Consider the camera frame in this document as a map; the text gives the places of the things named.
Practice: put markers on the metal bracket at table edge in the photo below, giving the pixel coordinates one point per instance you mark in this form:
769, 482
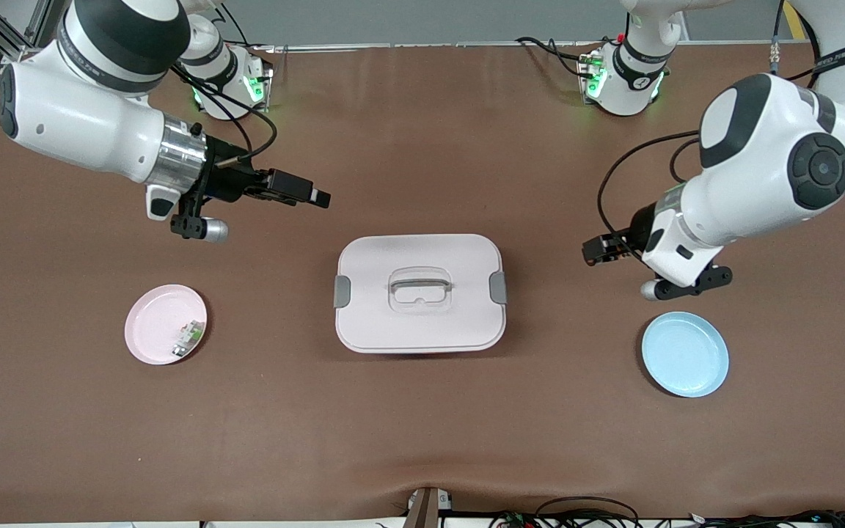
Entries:
422, 510

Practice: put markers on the light blue round plate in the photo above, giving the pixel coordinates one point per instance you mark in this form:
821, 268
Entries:
686, 356

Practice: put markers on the aluminium frame profile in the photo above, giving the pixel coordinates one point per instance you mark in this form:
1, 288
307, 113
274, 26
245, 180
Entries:
13, 51

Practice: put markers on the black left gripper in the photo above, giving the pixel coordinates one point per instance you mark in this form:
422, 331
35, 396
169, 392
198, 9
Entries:
638, 227

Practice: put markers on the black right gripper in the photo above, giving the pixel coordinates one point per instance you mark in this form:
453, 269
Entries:
229, 181

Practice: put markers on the white lidded storage box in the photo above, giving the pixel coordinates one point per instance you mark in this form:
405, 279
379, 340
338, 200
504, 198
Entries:
393, 330

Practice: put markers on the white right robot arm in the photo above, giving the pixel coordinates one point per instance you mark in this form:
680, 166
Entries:
85, 125

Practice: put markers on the green push button switch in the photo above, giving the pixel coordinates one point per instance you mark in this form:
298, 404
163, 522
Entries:
189, 337

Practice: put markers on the pale pink round plate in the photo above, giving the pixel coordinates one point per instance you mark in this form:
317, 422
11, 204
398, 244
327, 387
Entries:
151, 323

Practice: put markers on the brown table cover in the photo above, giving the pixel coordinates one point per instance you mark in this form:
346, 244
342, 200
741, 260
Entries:
422, 425

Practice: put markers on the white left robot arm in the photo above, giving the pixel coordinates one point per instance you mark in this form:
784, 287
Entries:
760, 169

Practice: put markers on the grey box latch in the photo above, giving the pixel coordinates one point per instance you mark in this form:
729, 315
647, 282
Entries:
342, 292
498, 287

